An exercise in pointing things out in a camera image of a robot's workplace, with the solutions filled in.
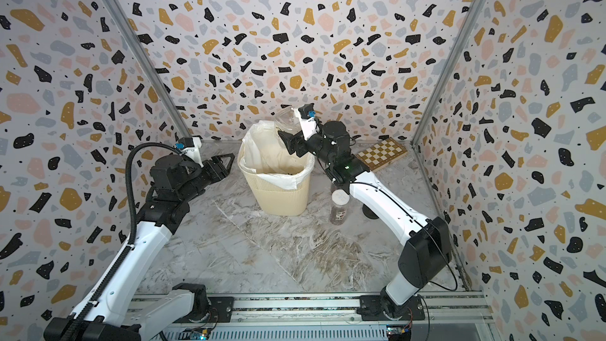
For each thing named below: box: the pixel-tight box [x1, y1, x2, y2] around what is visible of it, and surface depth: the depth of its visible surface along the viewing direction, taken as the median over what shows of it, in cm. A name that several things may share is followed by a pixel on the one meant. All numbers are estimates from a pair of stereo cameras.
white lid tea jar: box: [329, 188, 351, 226], surface depth 85 cm
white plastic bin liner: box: [237, 119, 315, 191], surface depth 86 cm
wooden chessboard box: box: [355, 137, 408, 173], surface depth 119 cm
